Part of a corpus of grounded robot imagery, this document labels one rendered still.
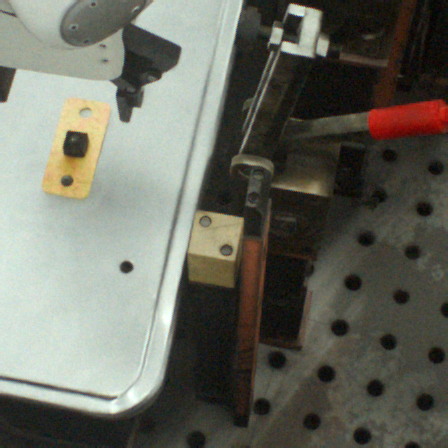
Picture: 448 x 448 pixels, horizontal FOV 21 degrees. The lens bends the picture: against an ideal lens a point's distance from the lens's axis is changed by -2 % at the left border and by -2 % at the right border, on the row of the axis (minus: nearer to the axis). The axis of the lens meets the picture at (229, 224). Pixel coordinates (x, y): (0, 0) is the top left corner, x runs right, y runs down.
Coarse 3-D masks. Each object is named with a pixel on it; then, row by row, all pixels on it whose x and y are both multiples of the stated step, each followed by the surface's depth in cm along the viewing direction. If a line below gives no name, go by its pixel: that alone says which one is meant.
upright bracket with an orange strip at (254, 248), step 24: (264, 168) 72; (264, 192) 72; (264, 216) 73; (264, 240) 76; (264, 264) 83; (240, 288) 83; (240, 312) 87; (240, 336) 92; (240, 360) 97; (240, 384) 103; (240, 408) 110
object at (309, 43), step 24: (240, 24) 74; (288, 24) 75; (312, 24) 74; (240, 48) 74; (288, 48) 73; (312, 48) 73; (336, 48) 75; (264, 72) 81; (288, 72) 75; (264, 96) 78; (288, 96) 78; (264, 120) 81; (264, 144) 84
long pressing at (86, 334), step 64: (192, 0) 100; (192, 64) 97; (0, 128) 95; (128, 128) 95; (192, 128) 95; (0, 192) 93; (128, 192) 93; (192, 192) 93; (0, 256) 91; (64, 256) 91; (128, 256) 91; (0, 320) 89; (64, 320) 89; (128, 320) 89; (0, 384) 87; (64, 384) 87; (128, 384) 87
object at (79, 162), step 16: (64, 112) 95; (80, 112) 96; (96, 112) 95; (64, 128) 95; (80, 128) 95; (96, 128) 95; (64, 144) 93; (80, 144) 93; (96, 144) 94; (48, 160) 94; (64, 160) 94; (80, 160) 94; (96, 160) 94; (48, 176) 93; (80, 176) 93; (48, 192) 93; (64, 192) 93; (80, 192) 93
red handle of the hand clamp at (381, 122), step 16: (368, 112) 82; (384, 112) 81; (400, 112) 80; (416, 112) 80; (432, 112) 79; (288, 128) 86; (304, 128) 85; (320, 128) 84; (336, 128) 83; (352, 128) 83; (368, 128) 82; (384, 128) 81; (400, 128) 80; (416, 128) 80; (432, 128) 79; (288, 144) 86; (304, 144) 85; (320, 144) 85
